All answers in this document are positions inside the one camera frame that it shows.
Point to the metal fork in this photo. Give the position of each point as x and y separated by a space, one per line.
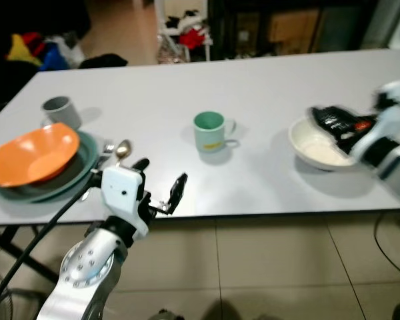
106 150

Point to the black floor fan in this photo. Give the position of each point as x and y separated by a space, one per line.
3 300

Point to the green mug with yellow print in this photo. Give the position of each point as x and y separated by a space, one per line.
210 133

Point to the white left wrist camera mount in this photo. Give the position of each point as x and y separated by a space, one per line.
122 193

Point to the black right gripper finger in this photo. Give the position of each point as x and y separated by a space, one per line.
325 113
330 136

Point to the white rack with clothes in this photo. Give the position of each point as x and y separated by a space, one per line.
186 36

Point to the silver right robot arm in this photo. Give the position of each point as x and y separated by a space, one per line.
396 170

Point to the colourful clothes pile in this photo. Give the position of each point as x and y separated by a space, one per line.
36 52

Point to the black cloth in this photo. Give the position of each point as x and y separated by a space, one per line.
103 61

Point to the metal spoon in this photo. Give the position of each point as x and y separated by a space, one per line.
123 148

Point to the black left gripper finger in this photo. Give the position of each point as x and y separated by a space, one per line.
141 165
176 190

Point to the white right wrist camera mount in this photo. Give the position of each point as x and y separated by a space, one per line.
386 130

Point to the brown cardboard box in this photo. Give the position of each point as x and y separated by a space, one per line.
293 30

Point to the orange bowl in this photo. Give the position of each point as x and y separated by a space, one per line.
33 154

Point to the white bowl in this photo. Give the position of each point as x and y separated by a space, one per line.
316 152

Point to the teal green plate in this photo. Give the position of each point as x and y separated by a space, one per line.
85 158

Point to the grey cup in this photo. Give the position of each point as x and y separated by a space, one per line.
58 109

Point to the black table frame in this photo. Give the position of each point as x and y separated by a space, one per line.
20 250

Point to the dark cabinet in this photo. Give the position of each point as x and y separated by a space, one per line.
360 23

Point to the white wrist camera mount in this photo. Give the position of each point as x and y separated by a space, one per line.
122 193
386 130

